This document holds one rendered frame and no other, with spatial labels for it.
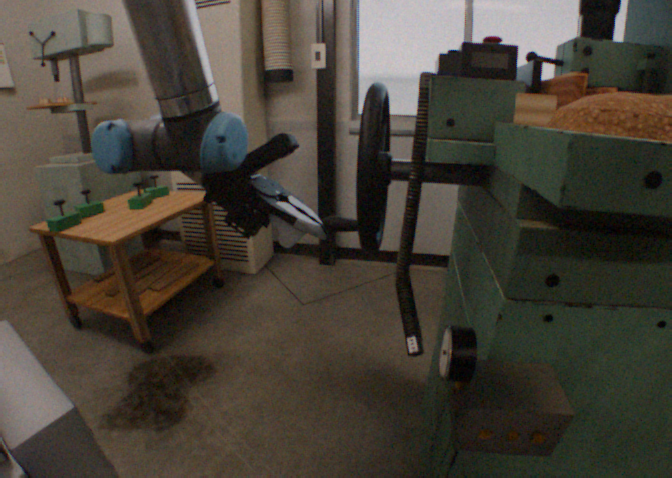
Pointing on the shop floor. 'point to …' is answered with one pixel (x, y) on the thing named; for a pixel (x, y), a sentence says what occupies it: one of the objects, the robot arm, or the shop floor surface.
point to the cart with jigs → (125, 270)
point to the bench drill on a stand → (63, 41)
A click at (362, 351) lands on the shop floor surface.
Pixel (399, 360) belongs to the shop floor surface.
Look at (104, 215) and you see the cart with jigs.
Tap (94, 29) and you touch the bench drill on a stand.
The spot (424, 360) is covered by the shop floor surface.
